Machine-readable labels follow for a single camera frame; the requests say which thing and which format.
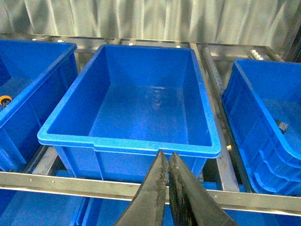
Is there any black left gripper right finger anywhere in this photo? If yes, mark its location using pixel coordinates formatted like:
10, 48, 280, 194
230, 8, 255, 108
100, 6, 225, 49
169, 153, 237, 226

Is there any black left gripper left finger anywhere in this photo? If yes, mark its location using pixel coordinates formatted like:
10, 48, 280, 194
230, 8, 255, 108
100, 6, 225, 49
115, 151, 169, 226

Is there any red button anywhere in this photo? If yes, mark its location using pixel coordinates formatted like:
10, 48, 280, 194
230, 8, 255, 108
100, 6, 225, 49
275, 119, 289, 134

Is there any blue bin with buttons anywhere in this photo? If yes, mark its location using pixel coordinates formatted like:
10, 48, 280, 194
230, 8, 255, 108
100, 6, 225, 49
0, 40, 78, 171

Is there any blue bin far left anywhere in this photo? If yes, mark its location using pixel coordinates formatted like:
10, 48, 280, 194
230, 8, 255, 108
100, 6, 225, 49
37, 45, 222, 183

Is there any blue target bin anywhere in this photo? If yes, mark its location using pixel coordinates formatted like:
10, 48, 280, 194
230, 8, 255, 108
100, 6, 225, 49
222, 59, 301, 196

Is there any lower shelf blue bin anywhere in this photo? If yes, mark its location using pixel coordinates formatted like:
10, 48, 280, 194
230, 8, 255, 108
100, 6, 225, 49
0, 189, 89, 226

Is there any yellow button lying right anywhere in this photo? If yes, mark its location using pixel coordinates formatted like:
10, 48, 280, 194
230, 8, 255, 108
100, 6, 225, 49
0, 95, 12, 111

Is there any metal shelf front rail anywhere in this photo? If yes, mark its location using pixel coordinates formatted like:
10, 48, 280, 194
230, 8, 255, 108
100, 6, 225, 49
0, 172, 301, 216

